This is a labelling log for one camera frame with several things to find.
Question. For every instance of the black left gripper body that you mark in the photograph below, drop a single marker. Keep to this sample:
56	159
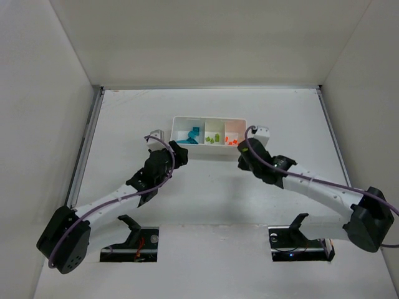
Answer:
177	154

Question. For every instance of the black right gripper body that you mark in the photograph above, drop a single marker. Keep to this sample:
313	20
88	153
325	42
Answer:
247	154

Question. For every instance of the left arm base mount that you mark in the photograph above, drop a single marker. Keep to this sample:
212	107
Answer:
140	246

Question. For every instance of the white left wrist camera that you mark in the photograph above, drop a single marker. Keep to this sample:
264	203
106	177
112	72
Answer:
153	142

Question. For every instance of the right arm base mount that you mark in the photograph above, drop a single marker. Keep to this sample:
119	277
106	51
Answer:
289	244

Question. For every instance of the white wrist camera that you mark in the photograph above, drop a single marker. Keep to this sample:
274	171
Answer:
261	133
153	142

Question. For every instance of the teal small lego brick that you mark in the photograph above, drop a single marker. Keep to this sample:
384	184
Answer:
192	141

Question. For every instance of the white divided container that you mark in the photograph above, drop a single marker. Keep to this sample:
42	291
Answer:
234	128

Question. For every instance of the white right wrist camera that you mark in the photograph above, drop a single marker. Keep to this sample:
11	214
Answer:
261	133

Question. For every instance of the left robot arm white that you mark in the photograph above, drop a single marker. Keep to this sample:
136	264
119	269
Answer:
66	238

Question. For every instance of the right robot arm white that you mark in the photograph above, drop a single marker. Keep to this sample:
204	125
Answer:
361	217

